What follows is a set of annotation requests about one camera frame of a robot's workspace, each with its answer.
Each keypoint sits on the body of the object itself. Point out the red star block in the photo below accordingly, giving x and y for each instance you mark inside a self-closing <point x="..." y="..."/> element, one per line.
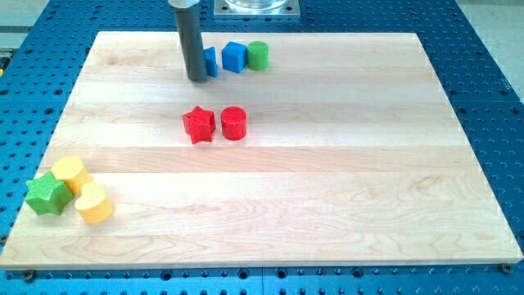
<point x="199" y="124"/>

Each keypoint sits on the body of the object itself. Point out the green star block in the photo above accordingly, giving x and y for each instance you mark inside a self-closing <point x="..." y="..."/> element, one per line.
<point x="48" y="195"/>

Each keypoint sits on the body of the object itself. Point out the red cylinder block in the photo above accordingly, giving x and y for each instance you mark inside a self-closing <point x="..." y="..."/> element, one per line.
<point x="234" y="123"/>

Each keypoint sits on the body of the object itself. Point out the wooden board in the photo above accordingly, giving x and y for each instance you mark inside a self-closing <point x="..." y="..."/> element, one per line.
<point x="353" y="156"/>

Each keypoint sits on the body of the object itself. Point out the green cylinder block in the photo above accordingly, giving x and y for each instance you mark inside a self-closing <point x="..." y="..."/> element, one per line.
<point x="258" y="55"/>

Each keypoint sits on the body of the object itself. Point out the blue cube block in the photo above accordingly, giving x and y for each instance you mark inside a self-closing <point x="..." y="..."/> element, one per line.
<point x="234" y="57"/>

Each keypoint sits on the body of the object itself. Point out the blue block behind tool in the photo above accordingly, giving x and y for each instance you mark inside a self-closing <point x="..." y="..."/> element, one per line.
<point x="211" y="63"/>

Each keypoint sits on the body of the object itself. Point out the yellow heart block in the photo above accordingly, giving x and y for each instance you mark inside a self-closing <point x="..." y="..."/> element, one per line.
<point x="93" y="204"/>

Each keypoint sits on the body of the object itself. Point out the yellow hexagon block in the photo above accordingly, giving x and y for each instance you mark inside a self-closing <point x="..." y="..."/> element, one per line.
<point x="72" y="171"/>

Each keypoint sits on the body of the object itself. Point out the blue perforated metal table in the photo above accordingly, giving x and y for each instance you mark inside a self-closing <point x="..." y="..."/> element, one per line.
<point x="478" y="56"/>

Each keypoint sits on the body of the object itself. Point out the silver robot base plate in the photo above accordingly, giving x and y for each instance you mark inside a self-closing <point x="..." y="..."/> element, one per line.
<point x="256" y="9"/>

